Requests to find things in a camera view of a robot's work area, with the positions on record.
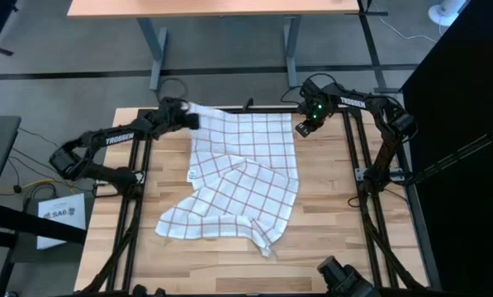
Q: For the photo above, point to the black partition panel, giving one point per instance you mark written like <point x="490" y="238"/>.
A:
<point x="469" y="103"/>

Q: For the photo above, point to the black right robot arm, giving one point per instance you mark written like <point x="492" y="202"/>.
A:
<point x="353" y="102"/>

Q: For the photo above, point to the white paper sign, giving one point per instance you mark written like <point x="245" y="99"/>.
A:
<point x="64" y="206"/>

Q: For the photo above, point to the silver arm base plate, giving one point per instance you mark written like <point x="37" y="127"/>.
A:
<point x="359" y="174"/>

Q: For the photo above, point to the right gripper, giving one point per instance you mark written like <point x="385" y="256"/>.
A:
<point x="312" y="99"/>

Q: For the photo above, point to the black aluminium table frame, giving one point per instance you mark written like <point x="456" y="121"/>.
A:
<point x="271" y="110"/>

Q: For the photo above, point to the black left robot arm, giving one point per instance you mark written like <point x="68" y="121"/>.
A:
<point x="118" y="138"/>

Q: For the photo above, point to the wooden desk top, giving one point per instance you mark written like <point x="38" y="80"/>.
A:
<point x="213" y="7"/>

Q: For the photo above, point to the white fan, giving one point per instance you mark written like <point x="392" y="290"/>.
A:
<point x="446" y="12"/>

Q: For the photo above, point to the small black frame mount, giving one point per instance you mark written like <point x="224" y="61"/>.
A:
<point x="248" y="105"/>

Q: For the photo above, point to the black metal beam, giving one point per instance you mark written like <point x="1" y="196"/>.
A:
<point x="31" y="224"/>

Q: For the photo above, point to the white red-checked towel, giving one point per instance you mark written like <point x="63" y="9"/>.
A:
<point x="246" y="173"/>

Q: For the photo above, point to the black partition stand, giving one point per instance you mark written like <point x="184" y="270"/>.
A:
<point x="372" y="49"/>

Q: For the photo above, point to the grey desk leg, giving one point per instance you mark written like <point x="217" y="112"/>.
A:
<point x="157" y="53"/>
<point x="290" y="53"/>

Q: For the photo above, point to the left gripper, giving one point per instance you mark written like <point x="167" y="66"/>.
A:
<point x="169" y="117"/>

